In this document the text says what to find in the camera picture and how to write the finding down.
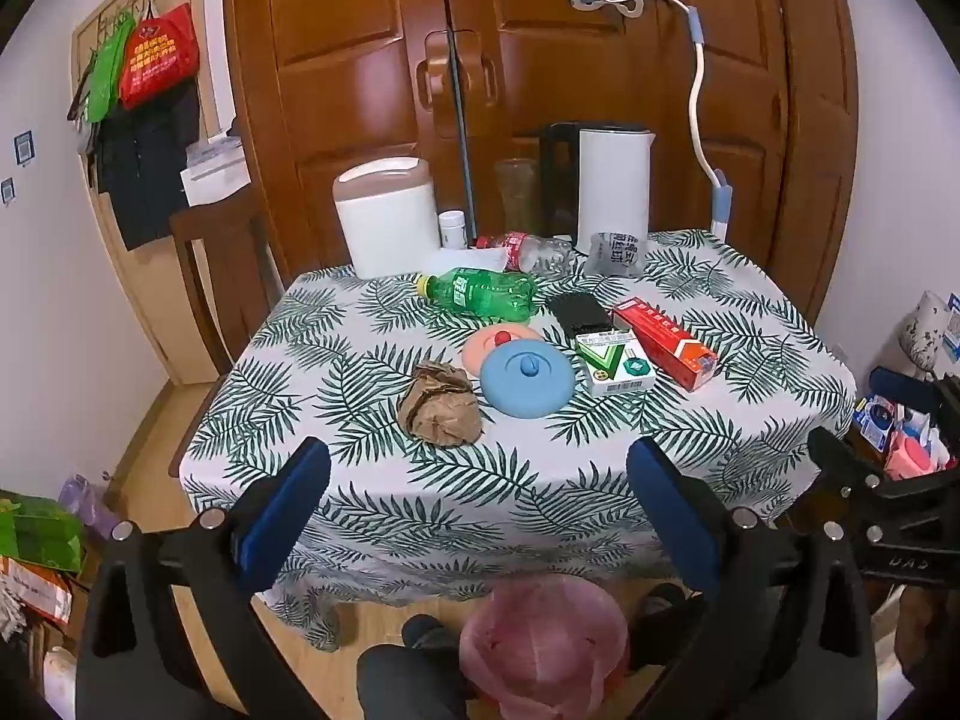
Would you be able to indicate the floral table lamp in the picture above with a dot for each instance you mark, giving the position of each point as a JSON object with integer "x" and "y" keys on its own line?
{"x": 924, "y": 330}

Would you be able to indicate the orange and white box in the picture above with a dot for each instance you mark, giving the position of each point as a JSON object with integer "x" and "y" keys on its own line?
{"x": 34, "y": 589}

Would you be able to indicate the brown wooden wardrobe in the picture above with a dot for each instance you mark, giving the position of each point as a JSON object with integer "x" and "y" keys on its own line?
{"x": 337, "y": 52}

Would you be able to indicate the green and white box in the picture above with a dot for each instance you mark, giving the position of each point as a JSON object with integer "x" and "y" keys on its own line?
{"x": 611, "y": 364}

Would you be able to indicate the leaf print tablecloth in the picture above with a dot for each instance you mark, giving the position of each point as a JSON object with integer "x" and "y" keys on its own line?
{"x": 525, "y": 480}

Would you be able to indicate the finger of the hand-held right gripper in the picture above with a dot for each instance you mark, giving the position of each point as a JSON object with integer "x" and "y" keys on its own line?
{"x": 904, "y": 386}
{"x": 836, "y": 457}

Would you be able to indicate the red cardboard box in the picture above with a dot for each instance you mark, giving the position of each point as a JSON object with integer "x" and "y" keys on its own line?
{"x": 664, "y": 341}

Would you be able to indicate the person's left leg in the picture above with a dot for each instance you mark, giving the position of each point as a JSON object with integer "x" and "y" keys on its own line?
{"x": 409, "y": 679}

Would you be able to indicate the dark hanging clothes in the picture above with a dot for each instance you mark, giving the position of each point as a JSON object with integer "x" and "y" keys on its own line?
{"x": 146, "y": 165}

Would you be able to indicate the person's leg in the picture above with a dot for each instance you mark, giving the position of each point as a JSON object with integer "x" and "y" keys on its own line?
{"x": 409, "y": 679}
{"x": 660, "y": 604}

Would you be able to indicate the person's right leg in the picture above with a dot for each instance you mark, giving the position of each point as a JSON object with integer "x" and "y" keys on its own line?
{"x": 660, "y": 604}

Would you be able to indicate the thin dark pole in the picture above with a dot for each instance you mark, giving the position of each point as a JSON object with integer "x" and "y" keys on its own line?
{"x": 463, "y": 142}

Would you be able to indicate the green plastic bottle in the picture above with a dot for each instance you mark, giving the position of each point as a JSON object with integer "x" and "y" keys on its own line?
{"x": 487, "y": 291}

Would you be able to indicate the crumpled clear plastic cup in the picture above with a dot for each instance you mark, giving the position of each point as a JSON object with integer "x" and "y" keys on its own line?
{"x": 613, "y": 253}

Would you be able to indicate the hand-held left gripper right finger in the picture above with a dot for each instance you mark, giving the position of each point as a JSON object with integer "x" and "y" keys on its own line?
{"x": 671, "y": 514}

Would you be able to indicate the red shopping bag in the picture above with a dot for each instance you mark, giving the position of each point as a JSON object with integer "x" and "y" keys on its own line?
{"x": 157, "y": 52}

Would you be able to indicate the white canister with pink lid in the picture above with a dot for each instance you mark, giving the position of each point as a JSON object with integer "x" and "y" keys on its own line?
{"x": 386, "y": 225}

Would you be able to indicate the blue square wall sticker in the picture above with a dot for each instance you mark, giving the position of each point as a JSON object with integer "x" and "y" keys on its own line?
{"x": 24, "y": 146}
{"x": 7, "y": 191}

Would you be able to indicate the pink packet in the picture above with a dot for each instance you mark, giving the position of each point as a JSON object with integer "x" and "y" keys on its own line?
{"x": 911, "y": 457}

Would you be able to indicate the small white pill bottle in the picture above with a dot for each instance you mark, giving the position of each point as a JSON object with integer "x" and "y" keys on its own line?
{"x": 452, "y": 229}

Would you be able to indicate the green shopping bag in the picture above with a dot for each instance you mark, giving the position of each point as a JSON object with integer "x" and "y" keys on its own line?
{"x": 105, "y": 82}

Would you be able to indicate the brown wooden chair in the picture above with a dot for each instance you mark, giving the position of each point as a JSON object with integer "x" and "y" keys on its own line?
{"x": 217, "y": 240}

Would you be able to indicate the blue and white box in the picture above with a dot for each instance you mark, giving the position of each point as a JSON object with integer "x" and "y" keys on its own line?
{"x": 874, "y": 420}

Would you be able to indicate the light wooden door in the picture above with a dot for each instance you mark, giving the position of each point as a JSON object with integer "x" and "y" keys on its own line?
{"x": 135, "y": 277}

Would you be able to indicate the black rectangular object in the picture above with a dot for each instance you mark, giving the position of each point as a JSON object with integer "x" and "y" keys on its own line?
{"x": 576, "y": 313}

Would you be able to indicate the green carton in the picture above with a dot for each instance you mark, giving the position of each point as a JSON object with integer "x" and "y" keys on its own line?
{"x": 41, "y": 532}

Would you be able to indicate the purple plastic bag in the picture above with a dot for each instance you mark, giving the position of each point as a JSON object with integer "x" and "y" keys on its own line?
{"x": 90, "y": 502}

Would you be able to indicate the clear bottle with red label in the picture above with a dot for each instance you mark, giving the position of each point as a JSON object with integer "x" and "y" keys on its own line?
{"x": 540, "y": 253}

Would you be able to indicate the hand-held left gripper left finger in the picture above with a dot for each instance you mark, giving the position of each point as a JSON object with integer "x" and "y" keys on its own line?
{"x": 289, "y": 510}

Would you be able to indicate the blue silicone lid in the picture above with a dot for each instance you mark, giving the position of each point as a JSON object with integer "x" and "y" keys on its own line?
{"x": 525, "y": 382}

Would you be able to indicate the white electric kettle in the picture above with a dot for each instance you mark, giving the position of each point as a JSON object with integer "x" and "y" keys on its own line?
{"x": 611, "y": 187}

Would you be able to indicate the pink silicone lid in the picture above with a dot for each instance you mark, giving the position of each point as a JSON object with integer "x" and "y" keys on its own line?
{"x": 480, "y": 349}

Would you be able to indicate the brown paper bag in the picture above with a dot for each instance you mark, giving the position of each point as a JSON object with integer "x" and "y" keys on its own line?
{"x": 439, "y": 405}

